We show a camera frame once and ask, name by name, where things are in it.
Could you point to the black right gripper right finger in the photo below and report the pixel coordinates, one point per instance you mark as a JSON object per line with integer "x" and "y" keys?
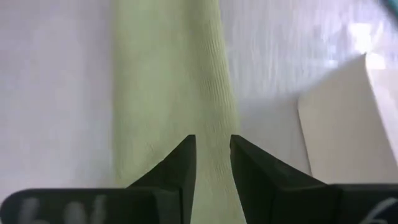
{"x": 280, "y": 199}

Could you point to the white plastic bin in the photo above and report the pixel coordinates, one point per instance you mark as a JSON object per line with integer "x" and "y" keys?
{"x": 342, "y": 130}

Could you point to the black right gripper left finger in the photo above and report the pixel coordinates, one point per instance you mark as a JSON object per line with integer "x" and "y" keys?
{"x": 168, "y": 193}

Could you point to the light green microfiber towel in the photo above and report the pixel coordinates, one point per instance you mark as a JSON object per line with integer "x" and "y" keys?
{"x": 168, "y": 77}

